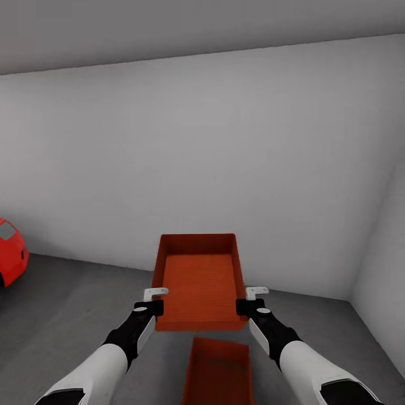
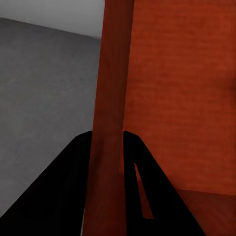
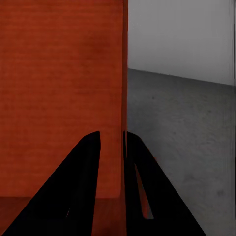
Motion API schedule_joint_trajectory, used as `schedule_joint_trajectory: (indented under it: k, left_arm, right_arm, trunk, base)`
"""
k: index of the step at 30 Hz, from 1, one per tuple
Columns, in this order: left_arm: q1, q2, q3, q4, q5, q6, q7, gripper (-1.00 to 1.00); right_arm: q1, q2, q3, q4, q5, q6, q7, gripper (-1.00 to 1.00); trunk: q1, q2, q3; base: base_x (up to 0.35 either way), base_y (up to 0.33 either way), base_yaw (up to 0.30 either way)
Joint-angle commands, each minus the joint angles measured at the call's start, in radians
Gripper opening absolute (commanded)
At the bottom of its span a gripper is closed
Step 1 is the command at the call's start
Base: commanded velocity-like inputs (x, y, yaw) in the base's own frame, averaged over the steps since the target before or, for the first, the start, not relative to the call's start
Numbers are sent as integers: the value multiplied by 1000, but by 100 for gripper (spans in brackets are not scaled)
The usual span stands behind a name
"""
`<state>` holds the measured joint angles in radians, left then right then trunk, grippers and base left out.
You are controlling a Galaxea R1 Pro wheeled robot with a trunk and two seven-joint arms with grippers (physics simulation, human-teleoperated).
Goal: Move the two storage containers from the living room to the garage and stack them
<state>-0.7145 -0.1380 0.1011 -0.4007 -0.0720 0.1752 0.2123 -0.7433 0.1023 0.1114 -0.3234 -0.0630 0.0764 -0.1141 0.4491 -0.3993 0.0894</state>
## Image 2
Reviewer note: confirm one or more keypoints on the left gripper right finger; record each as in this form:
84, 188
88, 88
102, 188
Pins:
171, 215

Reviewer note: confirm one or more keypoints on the storage box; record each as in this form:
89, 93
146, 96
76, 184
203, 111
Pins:
167, 73

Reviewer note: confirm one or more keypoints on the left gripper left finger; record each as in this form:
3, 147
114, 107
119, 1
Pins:
54, 203

